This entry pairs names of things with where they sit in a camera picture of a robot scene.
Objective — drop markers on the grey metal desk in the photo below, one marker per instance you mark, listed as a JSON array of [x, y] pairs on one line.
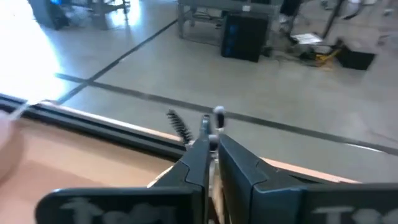
[[224, 6]]

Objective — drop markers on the black computer tower blue lights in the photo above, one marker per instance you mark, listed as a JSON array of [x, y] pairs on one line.
[[244, 37]]

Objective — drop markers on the black leg desk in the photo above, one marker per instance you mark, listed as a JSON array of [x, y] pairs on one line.
[[332, 18]]

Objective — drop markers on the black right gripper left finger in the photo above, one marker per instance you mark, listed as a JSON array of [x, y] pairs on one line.
[[186, 186]]

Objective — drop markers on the white-tipped round makeup brush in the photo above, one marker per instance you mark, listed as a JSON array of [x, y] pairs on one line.
[[219, 118]]

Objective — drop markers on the black box on floor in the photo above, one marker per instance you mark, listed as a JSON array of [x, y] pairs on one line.
[[356, 59]]

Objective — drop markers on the grey angled makeup brush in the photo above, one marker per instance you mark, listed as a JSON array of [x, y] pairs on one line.
[[205, 127]]

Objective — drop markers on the small white-tipped makeup brush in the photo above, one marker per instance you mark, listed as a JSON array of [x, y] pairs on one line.
[[213, 141]]

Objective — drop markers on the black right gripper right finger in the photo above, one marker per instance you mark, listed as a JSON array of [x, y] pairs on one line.
[[248, 186]]

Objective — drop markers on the black table frame rail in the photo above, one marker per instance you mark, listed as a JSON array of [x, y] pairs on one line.
[[93, 130]]

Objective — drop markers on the black spoolie makeup brush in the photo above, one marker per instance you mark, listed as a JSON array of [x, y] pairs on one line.
[[179, 126]]

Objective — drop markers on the white papers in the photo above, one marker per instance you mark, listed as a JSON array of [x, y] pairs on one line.
[[308, 38]]

